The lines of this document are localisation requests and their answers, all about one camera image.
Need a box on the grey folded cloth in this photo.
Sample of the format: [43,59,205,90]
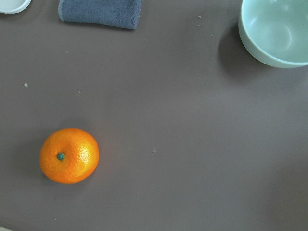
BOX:
[58,0,141,30]

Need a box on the mint green bowl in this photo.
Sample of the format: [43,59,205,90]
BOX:
[238,0,308,68]

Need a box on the cream rabbit tray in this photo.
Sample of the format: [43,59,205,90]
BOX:
[0,0,31,14]

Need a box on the orange mandarin fruit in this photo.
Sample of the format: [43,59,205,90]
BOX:
[39,128,100,184]

